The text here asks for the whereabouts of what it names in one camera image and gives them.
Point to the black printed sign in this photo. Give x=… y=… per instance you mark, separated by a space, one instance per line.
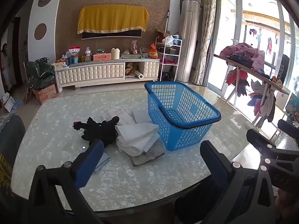
x=283 y=70

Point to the white shelf rack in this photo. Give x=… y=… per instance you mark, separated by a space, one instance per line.
x=171 y=58

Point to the paper towel roll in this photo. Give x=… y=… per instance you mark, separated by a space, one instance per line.
x=139 y=74

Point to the mop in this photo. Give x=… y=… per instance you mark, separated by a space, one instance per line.
x=166 y=21

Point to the colourful printed box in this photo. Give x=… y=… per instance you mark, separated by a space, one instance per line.
x=292 y=105

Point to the patterned curtain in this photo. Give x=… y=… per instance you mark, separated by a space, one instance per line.
x=205 y=28

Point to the blue plastic basket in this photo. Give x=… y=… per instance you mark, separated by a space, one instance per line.
x=186 y=130

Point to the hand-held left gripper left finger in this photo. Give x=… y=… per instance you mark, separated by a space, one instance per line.
x=88 y=165

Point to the dark cloth with yellow print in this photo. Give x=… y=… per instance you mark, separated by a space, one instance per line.
x=10 y=158

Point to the yellow cloth covered tv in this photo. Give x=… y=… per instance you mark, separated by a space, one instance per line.
x=112 y=17

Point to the light blue cloth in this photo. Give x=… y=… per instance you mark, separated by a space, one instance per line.
x=104 y=162

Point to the black television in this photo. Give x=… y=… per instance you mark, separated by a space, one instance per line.
x=112 y=34

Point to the white quilted cloth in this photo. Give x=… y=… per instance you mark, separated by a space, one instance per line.
x=136 y=131

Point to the floor standing air conditioner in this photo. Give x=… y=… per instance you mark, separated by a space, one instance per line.
x=189 y=42

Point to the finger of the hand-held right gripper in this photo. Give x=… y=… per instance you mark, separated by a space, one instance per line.
x=288 y=127
x=259 y=142

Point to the grey square mat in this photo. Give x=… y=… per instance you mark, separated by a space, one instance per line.
x=149 y=158

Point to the green tray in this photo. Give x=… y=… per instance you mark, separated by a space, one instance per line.
x=130 y=56

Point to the white fluffy cloth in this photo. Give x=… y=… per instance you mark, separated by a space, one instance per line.
x=123 y=117

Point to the wooden clothes rack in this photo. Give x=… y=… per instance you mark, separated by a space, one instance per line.
x=254 y=74

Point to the snack packet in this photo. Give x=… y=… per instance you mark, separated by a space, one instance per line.
x=134 y=47

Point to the pile of pink clothes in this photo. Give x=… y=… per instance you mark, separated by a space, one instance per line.
x=243 y=54

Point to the orange bag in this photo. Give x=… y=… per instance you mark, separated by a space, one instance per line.
x=153 y=51

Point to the open cardboard box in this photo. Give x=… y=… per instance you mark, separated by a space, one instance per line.
x=162 y=33

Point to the dark green bag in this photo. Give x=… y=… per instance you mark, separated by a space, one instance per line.
x=41 y=73

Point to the white folded cloth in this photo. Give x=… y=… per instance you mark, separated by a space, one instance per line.
x=133 y=149

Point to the hanging laundry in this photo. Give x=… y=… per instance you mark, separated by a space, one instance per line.
x=261 y=37

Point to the red and white packet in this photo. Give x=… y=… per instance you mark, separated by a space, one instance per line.
x=74 y=50

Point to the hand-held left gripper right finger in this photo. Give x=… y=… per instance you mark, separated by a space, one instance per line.
x=215 y=165

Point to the cream tufted television cabinet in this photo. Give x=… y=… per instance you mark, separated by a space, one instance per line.
x=93 y=73

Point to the cream canister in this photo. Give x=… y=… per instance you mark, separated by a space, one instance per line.
x=115 y=53

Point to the black garment with red tag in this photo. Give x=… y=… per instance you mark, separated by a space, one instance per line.
x=95 y=130

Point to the white plastic bag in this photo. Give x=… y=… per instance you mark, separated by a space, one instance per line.
x=172 y=40

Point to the pink box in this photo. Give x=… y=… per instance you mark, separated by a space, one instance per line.
x=102 y=57

